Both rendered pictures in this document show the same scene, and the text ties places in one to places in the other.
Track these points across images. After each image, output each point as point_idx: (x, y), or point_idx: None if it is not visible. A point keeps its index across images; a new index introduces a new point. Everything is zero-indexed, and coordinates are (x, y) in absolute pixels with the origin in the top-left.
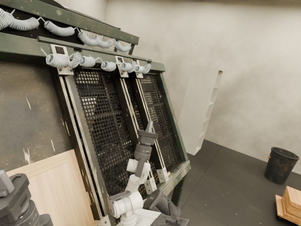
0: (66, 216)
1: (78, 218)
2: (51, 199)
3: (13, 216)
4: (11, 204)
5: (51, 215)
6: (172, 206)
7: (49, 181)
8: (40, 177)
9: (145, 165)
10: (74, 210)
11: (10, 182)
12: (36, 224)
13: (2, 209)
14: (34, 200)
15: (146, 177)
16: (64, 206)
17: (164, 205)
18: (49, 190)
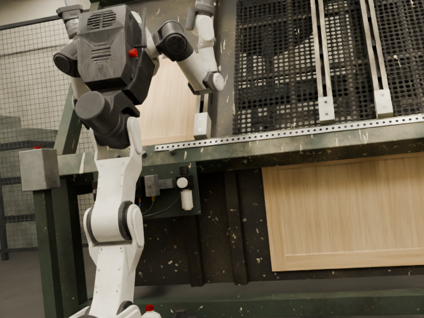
0: (170, 105)
1: (181, 111)
2: (163, 88)
3: (64, 16)
4: (62, 8)
5: (158, 100)
6: (170, 29)
7: (167, 74)
8: (161, 70)
9: (197, 16)
10: (180, 103)
11: (69, 2)
12: (75, 27)
13: (58, 8)
14: (150, 85)
15: (199, 30)
16: (172, 96)
17: (163, 29)
18: (164, 81)
